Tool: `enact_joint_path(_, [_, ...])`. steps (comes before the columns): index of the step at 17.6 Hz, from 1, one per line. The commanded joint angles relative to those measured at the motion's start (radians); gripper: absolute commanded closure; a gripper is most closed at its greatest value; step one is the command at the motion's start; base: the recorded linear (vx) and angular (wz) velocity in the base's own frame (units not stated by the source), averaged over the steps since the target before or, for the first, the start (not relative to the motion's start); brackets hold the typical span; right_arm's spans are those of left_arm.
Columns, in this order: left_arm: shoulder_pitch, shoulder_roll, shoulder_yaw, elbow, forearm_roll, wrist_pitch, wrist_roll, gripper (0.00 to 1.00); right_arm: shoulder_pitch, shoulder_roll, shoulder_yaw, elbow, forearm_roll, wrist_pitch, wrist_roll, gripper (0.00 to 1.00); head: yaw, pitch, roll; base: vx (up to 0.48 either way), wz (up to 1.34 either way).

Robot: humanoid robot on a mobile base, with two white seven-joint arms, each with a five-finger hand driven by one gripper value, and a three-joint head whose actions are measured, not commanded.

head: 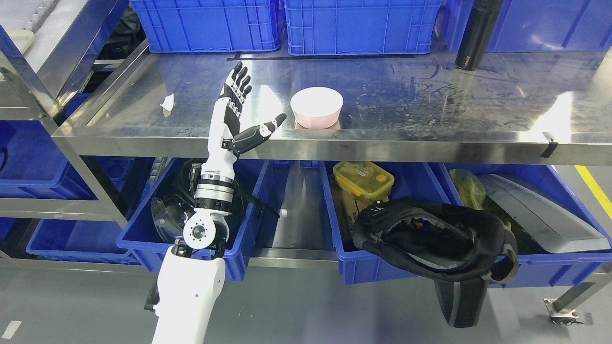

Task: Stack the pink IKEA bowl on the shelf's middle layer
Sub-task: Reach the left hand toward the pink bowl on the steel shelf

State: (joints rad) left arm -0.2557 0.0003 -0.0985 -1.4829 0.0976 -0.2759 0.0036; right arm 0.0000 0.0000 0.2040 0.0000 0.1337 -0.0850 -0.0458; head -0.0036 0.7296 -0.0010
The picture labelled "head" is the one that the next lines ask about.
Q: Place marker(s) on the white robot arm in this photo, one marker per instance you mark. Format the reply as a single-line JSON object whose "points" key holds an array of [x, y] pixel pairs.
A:
{"points": [[193, 270]]}

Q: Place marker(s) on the black fabric bag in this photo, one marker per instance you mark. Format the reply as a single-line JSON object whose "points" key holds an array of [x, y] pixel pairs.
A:
{"points": [[462, 250]]}

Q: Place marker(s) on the yellow lunch box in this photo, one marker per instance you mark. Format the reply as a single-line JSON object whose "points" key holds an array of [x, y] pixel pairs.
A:
{"points": [[363, 179]]}

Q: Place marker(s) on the blue crate top middle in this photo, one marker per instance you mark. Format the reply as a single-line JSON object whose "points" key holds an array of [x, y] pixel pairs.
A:
{"points": [[360, 27]]}

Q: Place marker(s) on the blue bin under table right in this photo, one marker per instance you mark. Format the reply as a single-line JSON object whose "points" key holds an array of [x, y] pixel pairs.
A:
{"points": [[539, 268]]}

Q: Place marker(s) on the yellow green plastic bag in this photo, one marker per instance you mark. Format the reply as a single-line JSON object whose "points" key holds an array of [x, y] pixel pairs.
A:
{"points": [[469, 188]]}

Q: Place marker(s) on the blue bin under table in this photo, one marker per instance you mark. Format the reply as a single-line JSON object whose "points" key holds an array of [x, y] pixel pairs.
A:
{"points": [[418, 180], [539, 268], [141, 237]]}

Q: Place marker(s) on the black tape strip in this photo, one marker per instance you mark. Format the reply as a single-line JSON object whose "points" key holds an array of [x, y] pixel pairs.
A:
{"points": [[551, 147]]}

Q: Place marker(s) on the blue crate top left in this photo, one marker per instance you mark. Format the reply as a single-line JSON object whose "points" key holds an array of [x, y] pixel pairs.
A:
{"points": [[211, 26]]}

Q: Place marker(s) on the blue crate top right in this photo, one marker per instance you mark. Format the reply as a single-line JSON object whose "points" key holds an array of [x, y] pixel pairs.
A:
{"points": [[550, 26]]}

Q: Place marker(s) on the steel shelf rack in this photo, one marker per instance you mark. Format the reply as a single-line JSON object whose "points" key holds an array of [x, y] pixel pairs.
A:
{"points": [[45, 92]]}

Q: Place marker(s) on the stainless steel table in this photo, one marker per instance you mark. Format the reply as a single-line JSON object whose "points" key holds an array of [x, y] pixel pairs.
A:
{"points": [[396, 109]]}

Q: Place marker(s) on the black cylindrical bottle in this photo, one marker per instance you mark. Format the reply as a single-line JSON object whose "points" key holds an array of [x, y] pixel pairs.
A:
{"points": [[479, 27]]}

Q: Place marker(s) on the blue bin under table left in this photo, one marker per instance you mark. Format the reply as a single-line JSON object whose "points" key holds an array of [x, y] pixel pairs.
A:
{"points": [[141, 237]]}

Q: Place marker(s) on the pink plastic bowl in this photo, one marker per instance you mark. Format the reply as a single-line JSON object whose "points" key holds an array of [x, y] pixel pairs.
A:
{"points": [[316, 107]]}

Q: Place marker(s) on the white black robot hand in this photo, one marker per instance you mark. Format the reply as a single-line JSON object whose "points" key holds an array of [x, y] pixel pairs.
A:
{"points": [[226, 141]]}

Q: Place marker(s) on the grey plastic panel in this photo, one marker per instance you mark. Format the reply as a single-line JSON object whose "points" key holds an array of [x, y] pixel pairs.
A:
{"points": [[553, 227]]}

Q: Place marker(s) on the blue bin under table middle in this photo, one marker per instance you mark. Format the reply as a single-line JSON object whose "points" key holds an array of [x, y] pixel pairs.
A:
{"points": [[418, 180]]}

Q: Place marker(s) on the white paper scrap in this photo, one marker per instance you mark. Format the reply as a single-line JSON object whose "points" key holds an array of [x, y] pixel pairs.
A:
{"points": [[167, 105]]}

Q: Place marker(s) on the blue crate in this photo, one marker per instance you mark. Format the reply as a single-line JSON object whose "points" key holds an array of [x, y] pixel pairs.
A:
{"points": [[211, 26], [550, 26], [360, 27]]}

